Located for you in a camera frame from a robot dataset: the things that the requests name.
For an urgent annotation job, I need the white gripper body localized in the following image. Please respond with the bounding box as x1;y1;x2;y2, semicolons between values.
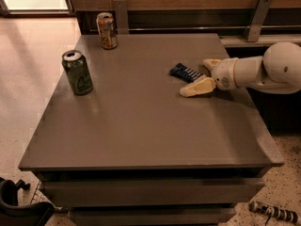
211;58;237;90

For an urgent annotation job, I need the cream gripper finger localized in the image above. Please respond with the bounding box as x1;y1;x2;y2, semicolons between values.
180;77;216;97
203;58;221;71

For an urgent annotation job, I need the blue rxbar blueberry wrapper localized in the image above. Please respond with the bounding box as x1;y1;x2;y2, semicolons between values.
169;63;201;83

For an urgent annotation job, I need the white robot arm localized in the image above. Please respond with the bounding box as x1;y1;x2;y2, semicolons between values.
180;42;301;97

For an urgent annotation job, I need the grey drawer cabinet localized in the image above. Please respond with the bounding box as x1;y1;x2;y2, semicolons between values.
20;34;283;212

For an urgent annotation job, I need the upper grey drawer front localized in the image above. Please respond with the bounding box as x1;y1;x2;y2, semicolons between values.
40;178;264;207

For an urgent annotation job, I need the grey drawer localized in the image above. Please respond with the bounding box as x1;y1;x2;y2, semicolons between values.
40;178;264;207
68;208;235;226

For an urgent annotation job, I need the orange soda can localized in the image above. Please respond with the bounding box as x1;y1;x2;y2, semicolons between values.
96;12;118;50

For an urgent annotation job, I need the green soda can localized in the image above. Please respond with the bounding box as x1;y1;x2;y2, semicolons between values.
62;50;93;95

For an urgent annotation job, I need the lower grey drawer front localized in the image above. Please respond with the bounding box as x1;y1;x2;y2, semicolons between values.
68;208;235;226

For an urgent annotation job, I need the black white striped stick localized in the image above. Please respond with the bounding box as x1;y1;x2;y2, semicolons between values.
248;201;301;226

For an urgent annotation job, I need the right metal wall bracket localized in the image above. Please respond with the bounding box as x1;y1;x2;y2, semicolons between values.
244;0;273;42

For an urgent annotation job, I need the metal wall bracket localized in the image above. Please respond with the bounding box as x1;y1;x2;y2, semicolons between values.
114;0;129;34
244;0;273;42

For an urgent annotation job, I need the left metal wall bracket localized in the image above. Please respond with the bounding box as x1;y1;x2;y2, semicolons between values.
114;0;129;34

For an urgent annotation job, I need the wire mesh basket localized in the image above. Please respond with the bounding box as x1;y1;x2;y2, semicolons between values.
30;181;49;204

